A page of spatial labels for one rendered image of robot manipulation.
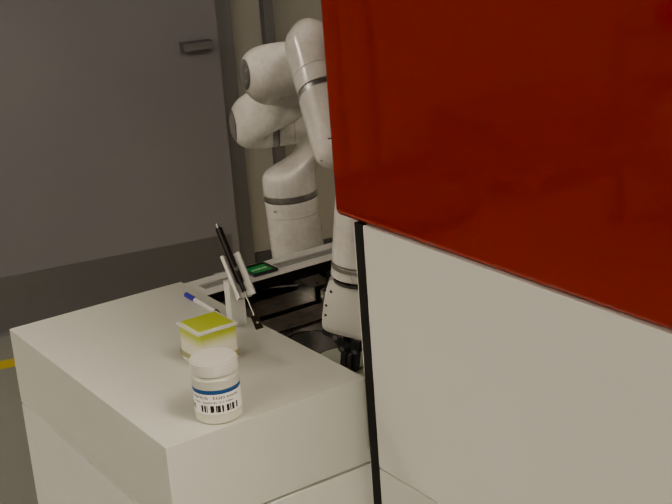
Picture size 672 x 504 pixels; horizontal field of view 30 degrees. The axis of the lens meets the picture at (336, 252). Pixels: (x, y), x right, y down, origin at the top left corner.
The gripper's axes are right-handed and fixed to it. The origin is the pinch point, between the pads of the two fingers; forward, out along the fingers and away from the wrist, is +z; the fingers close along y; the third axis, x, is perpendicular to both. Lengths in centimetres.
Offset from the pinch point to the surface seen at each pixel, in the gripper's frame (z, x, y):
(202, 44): 13, -242, 173
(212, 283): 2.0, -20.2, 38.7
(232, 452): 0.3, 35.4, 2.9
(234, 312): -4.2, 1.2, 21.9
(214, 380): -10.8, 35.5, 6.1
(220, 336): -7.3, 16.2, 16.1
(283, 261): 0.5, -34.6, 30.6
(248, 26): 9, -267, 166
